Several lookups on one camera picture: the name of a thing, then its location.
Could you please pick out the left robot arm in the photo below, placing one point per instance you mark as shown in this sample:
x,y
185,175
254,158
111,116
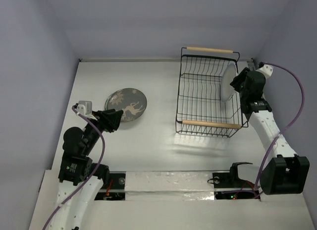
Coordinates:
x,y
81,173

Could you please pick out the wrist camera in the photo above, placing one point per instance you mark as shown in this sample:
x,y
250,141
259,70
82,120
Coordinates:
x,y
265,69
83,108

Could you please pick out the red teal flower plate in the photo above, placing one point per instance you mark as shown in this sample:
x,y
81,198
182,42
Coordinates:
x,y
128,119

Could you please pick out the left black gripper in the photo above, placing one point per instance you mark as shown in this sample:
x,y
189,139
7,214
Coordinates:
x,y
109,118

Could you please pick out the dark grey green plate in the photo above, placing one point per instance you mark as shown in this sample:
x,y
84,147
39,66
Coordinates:
x,y
131,100

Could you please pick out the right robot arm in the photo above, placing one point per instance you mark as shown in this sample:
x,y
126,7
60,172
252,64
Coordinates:
x,y
282,170

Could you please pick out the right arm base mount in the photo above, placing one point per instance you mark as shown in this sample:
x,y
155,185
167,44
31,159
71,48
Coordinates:
x,y
229,186

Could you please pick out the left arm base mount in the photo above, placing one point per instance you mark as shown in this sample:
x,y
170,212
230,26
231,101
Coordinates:
x,y
115,188

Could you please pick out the white grey bowl plate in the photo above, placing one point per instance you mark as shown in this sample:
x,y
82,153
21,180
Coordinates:
x,y
226,90

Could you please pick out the black wire dish rack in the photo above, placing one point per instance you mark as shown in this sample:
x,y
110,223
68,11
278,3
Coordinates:
x,y
200,110

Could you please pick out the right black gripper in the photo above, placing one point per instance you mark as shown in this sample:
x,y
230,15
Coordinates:
x,y
240,81

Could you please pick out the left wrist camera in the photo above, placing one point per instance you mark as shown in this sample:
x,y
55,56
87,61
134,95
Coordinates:
x,y
83,108

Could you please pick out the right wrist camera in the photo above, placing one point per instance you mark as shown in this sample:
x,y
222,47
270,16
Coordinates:
x,y
265,69

